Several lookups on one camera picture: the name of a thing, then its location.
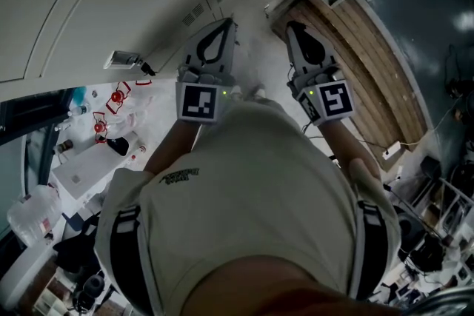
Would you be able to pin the white rectangular box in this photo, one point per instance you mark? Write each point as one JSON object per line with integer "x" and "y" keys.
{"x": 89, "y": 170}

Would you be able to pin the black office chair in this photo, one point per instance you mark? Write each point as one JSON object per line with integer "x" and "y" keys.
{"x": 411, "y": 229}

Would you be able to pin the white shelf unit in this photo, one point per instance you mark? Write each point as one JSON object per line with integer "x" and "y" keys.
{"x": 48, "y": 301}

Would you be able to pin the wooden pallet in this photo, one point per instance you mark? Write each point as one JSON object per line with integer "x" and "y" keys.
{"x": 377, "y": 77}

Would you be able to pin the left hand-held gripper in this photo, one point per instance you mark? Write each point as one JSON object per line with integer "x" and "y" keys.
{"x": 198, "y": 103}

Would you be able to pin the brown jar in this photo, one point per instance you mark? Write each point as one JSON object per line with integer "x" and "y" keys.
{"x": 66, "y": 147}

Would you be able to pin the person's beige t-shirt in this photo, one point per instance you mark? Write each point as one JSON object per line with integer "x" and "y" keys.
{"x": 252, "y": 196}

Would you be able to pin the white power strip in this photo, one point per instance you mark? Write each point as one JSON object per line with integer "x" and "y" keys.
{"x": 392, "y": 150}

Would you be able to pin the person's left forearm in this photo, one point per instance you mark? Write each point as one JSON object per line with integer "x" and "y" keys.
{"x": 174, "y": 144}

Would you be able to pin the black camera device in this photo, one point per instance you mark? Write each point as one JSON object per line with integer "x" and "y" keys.
{"x": 90, "y": 288}

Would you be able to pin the black cap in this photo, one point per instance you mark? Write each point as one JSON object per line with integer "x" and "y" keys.
{"x": 118, "y": 146}

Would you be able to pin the small clear plastic bottle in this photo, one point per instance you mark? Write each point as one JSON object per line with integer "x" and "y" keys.
{"x": 79, "y": 110}

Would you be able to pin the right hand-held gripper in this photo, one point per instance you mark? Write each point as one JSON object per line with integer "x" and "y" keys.
{"x": 333, "y": 100}

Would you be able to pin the black bag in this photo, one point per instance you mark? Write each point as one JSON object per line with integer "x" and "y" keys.
{"x": 427, "y": 253}
{"x": 77, "y": 244}

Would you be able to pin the person's head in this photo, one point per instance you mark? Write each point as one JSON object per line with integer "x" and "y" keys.
{"x": 277, "y": 288}

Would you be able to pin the black window frame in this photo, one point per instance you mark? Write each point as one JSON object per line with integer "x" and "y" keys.
{"x": 33, "y": 105}

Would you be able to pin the large clear water jug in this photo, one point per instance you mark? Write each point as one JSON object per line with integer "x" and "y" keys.
{"x": 33, "y": 214}

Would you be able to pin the person's white shoe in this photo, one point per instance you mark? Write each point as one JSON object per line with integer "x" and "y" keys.
{"x": 258, "y": 91}
{"x": 237, "y": 94}

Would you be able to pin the person's right forearm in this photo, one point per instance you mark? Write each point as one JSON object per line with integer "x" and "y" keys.
{"x": 348, "y": 148}

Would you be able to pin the teal plastic object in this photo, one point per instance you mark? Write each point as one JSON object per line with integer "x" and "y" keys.
{"x": 80, "y": 95}

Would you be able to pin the black key fob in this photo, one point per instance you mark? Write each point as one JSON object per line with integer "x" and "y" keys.
{"x": 148, "y": 68}

